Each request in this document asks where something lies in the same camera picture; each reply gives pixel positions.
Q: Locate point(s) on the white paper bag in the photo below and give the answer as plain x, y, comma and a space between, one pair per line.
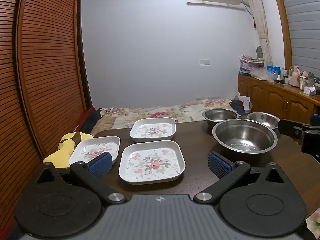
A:
246, 101

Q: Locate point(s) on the small steel bowl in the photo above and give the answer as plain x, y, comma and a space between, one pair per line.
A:
266, 119

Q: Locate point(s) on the yellow plush toy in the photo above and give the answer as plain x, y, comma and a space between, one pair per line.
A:
67, 145

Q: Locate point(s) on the stack of folded cloths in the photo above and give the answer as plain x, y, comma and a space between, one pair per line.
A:
248, 63

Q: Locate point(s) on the wooden sideboard cabinet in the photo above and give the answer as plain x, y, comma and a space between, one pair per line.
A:
283, 101

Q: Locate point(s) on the beige curtain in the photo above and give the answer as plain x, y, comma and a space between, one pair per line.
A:
258, 12

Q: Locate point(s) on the floral square plate back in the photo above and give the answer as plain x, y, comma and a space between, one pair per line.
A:
153, 129

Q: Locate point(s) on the medium steel bowl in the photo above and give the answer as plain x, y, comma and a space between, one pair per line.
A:
217, 115

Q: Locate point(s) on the large steel bowl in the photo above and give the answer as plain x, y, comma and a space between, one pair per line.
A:
245, 136

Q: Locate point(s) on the floral bed blanket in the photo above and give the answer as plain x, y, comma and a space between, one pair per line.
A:
118, 118

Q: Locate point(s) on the white wall switch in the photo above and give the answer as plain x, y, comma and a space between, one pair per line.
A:
204, 62

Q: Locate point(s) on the floral square plate front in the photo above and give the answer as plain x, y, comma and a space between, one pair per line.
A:
151, 162

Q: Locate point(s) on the wooden louvered wardrobe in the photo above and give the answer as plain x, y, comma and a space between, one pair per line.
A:
44, 89

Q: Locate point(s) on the floral square plate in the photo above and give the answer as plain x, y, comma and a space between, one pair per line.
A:
151, 162
91, 148
153, 129

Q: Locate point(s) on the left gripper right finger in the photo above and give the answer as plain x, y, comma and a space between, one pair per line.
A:
229, 174

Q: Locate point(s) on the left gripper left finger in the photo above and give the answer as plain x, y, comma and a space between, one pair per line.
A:
89, 176

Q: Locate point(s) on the blue box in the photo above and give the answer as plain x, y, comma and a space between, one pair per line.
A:
274, 70

